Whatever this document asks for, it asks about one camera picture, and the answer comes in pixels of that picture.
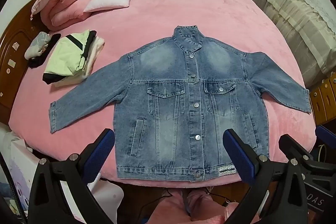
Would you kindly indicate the white printed bag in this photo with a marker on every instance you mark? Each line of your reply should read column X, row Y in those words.
column 18, row 169

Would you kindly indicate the light green folded garment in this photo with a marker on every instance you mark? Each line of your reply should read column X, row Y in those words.
column 65, row 56

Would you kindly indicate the person's pink trousers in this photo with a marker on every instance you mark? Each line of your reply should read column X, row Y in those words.
column 181, row 208

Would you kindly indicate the wooden storage boxes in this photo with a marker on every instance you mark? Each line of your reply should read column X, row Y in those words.
column 324, row 100

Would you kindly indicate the white plastic bag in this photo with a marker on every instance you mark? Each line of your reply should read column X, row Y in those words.
column 105, row 197

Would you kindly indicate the wooden headboard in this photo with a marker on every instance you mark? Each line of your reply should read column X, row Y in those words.
column 13, row 69

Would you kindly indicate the blue denim jacket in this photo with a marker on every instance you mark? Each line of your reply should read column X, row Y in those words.
column 170, row 108

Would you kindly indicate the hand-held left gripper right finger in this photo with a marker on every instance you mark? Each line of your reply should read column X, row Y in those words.
column 239, row 158

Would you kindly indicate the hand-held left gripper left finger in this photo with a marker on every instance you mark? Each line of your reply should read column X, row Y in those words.
column 99, row 154

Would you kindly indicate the black cloth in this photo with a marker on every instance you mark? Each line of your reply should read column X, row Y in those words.
column 35, row 63

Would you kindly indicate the white lace covered furniture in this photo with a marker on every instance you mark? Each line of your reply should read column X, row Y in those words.
column 294, row 16

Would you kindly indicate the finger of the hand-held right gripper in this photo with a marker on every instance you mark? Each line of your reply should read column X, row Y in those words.
column 326, row 133
column 291, row 148

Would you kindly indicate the grey patterned cloth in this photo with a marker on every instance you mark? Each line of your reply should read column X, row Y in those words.
column 36, row 43

